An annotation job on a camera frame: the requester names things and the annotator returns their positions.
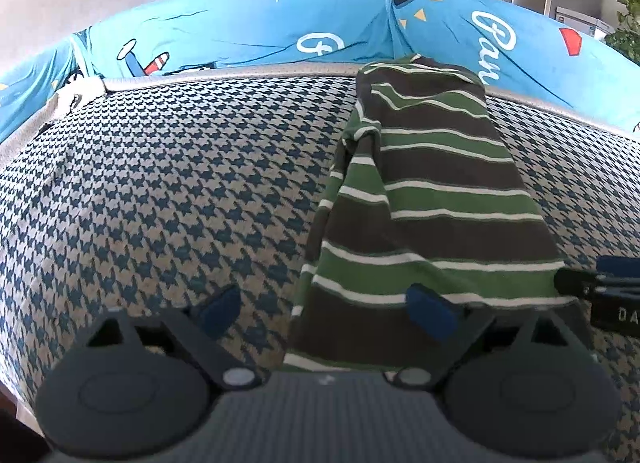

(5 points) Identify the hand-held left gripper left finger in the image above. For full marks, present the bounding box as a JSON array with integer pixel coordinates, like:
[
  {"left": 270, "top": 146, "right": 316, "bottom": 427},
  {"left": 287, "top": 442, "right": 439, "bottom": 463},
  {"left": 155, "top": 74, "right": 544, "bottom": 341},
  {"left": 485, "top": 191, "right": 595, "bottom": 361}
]
[{"left": 85, "top": 284, "right": 263, "bottom": 390}]

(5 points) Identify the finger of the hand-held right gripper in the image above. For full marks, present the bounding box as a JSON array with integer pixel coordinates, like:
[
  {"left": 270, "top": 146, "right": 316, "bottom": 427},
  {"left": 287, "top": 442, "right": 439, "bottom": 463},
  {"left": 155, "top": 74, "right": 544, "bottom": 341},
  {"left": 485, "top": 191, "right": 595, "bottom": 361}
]
[
  {"left": 597, "top": 255, "right": 640, "bottom": 275},
  {"left": 555, "top": 267, "right": 640, "bottom": 299}
]

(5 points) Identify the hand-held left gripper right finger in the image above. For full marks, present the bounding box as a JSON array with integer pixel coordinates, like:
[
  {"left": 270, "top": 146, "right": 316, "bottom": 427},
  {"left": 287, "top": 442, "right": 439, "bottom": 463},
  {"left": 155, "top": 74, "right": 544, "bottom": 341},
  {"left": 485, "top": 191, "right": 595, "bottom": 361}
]
[{"left": 385, "top": 283, "right": 581, "bottom": 388}]

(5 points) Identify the green brown striped shirt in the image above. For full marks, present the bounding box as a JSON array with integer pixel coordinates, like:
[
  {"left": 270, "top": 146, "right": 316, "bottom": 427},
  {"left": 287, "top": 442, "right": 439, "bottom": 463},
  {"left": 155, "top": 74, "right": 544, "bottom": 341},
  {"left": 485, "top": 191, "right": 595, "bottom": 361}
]
[{"left": 282, "top": 56, "right": 581, "bottom": 374}]

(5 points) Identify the houndstooth sofa mat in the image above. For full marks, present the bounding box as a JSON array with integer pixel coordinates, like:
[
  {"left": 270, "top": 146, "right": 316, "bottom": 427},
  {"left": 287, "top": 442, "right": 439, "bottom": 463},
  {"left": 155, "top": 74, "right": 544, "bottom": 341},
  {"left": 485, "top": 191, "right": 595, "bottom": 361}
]
[{"left": 0, "top": 66, "right": 640, "bottom": 444}]

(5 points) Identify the potted green plant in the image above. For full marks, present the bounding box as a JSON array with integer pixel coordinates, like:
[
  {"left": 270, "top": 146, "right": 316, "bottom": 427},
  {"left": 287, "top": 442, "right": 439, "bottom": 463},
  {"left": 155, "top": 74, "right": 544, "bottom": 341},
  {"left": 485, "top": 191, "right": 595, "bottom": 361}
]
[{"left": 602, "top": 0, "right": 640, "bottom": 64}]

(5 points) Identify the white chest freezer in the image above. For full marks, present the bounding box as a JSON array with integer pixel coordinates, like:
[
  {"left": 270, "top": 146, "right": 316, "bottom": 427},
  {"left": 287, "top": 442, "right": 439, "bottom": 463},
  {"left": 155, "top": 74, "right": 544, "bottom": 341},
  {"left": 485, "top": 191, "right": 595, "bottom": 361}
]
[{"left": 555, "top": 6, "right": 618, "bottom": 41}]

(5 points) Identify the blue printed sofa cover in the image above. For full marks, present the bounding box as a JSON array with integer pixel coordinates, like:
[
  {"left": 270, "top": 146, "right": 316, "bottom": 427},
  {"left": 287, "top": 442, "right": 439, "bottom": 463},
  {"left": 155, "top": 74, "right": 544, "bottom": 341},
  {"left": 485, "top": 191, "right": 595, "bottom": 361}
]
[{"left": 0, "top": 0, "right": 640, "bottom": 144}]

